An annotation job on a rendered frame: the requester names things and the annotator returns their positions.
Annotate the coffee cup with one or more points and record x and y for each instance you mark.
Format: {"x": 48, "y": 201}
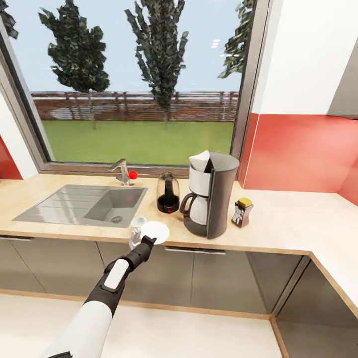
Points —
{"x": 138, "y": 222}

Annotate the saucer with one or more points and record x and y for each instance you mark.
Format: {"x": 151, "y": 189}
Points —
{"x": 155, "y": 229}

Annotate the fixed window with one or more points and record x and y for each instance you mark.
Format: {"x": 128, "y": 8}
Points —
{"x": 155, "y": 82}

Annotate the paper coffee filter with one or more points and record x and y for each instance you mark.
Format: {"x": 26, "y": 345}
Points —
{"x": 200, "y": 161}

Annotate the bottle of coffee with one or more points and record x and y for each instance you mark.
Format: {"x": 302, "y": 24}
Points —
{"x": 242, "y": 209}

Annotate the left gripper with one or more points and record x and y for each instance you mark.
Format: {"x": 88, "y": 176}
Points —
{"x": 144, "y": 249}

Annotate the coffee maker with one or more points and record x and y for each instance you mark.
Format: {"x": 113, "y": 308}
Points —
{"x": 211, "y": 192}

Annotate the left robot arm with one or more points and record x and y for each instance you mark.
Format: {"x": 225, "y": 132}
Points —
{"x": 85, "y": 335}

